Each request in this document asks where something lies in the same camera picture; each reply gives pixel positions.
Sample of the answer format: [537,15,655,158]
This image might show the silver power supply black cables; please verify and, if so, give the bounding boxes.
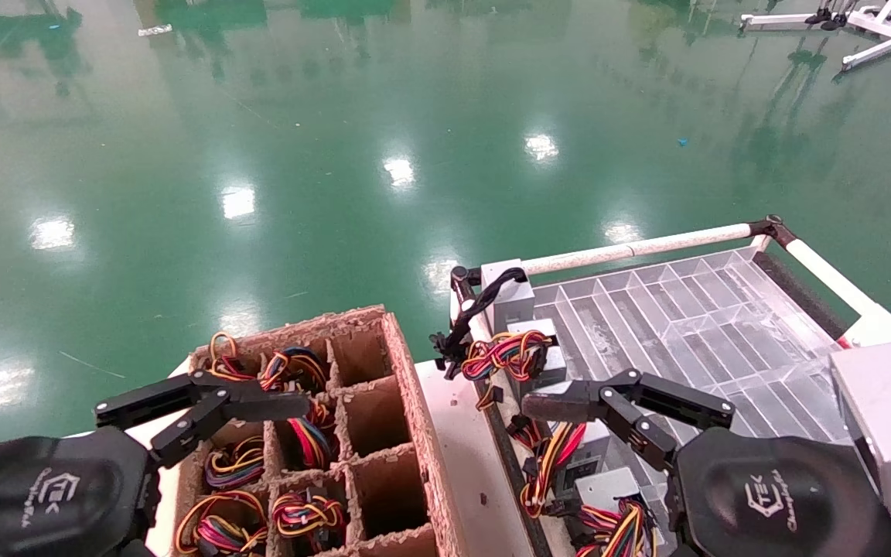
[430,259,537,381]

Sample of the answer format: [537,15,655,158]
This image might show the brown cardboard divider box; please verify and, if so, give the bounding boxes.
[169,304,468,557]

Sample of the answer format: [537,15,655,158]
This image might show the white metal stand base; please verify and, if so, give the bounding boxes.
[739,0,891,72]

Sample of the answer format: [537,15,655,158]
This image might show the clear plastic divider tray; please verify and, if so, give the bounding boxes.
[527,246,852,557]

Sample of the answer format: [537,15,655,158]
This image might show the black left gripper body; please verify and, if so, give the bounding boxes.
[0,428,160,557]

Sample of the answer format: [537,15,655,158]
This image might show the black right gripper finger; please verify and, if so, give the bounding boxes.
[521,368,736,473]

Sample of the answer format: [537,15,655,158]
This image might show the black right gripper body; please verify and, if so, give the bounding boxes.
[666,428,891,557]

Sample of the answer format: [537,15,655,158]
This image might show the white and red label sign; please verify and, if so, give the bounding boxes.
[838,309,891,361]

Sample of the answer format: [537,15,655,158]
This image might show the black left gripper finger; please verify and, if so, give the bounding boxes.
[94,370,312,470]

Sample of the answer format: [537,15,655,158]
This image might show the silver power supply coloured wires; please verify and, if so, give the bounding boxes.
[204,331,261,384]
[507,414,610,521]
[565,466,657,557]
[461,319,568,411]
[175,490,270,557]
[270,489,347,554]
[287,402,338,471]
[202,433,267,492]
[260,346,330,395]

